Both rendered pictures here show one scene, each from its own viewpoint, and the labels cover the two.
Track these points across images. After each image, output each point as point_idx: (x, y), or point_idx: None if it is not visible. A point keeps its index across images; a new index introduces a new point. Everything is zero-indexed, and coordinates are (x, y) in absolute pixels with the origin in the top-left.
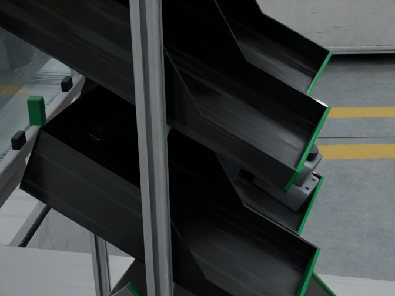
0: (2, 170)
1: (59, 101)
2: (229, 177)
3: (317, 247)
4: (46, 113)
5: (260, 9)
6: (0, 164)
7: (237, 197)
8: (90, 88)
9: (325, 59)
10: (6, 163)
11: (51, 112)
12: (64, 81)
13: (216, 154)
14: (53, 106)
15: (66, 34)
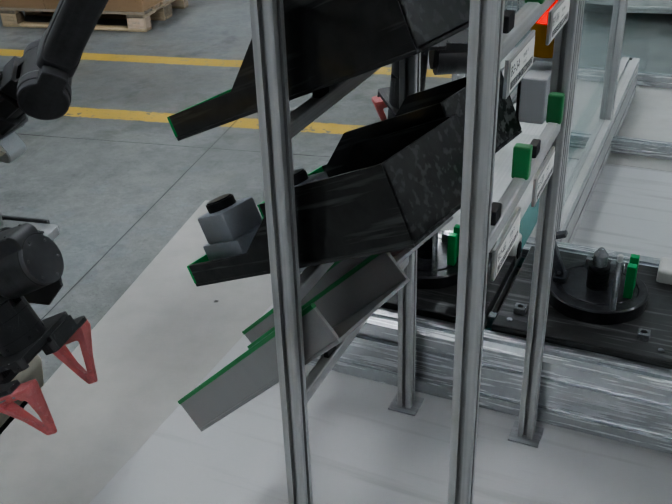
0: (541, 134)
1: (501, 201)
2: (325, 168)
3: (259, 204)
4: (513, 185)
5: (232, 88)
6: (545, 139)
7: None
8: (456, 92)
9: (190, 107)
10: (540, 139)
11: (508, 187)
12: (495, 202)
13: (335, 149)
14: (507, 195)
15: None
